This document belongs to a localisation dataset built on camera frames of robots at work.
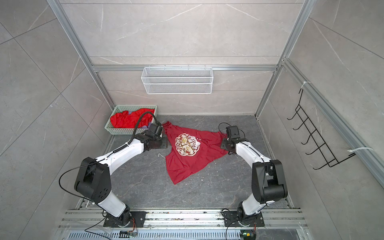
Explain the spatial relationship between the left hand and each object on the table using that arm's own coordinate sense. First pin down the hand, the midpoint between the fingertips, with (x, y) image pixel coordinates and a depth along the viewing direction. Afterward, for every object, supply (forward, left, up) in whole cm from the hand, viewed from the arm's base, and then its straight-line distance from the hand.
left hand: (164, 140), depth 91 cm
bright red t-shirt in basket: (+25, +32, -6) cm, 41 cm away
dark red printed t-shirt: (-2, -15, -11) cm, 19 cm away
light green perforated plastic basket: (+37, +33, -6) cm, 50 cm away
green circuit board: (-49, -43, -11) cm, 66 cm away
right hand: (-1, -39, -4) cm, 39 cm away
